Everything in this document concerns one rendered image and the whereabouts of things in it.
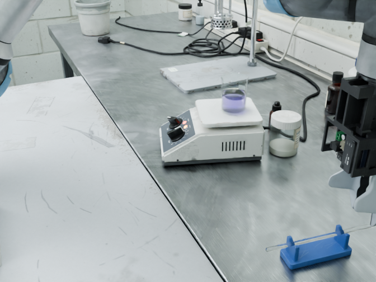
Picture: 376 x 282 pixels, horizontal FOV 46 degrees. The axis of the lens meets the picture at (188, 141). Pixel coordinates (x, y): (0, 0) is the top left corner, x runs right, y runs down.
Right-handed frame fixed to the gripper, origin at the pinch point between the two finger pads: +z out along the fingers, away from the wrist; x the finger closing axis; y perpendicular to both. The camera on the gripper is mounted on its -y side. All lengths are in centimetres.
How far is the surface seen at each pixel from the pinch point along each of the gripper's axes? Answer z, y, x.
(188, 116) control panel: 0.7, 15.5, -38.3
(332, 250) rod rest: 5.7, 5.7, 1.0
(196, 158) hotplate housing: 5.2, 16.8, -28.7
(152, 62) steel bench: 7, 11, -94
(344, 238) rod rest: 3.7, 4.0, 1.0
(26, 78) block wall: 70, 64, -271
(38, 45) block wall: 47, 52, -273
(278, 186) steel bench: 6.7, 4.8, -17.4
